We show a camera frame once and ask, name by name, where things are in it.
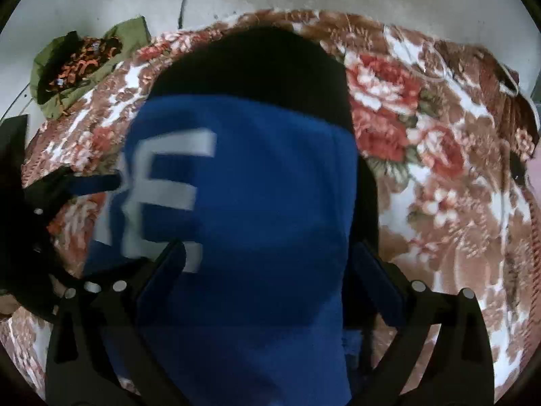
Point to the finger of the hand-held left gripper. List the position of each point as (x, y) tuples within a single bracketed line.
[(74, 277), (91, 186)]

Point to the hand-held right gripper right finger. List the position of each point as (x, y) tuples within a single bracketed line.
[(380, 279)]

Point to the floral blanket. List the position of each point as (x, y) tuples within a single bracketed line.
[(443, 177)]

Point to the blue and black hoodie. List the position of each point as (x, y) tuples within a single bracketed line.
[(262, 198)]

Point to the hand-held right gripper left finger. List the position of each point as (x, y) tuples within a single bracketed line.
[(162, 275)]

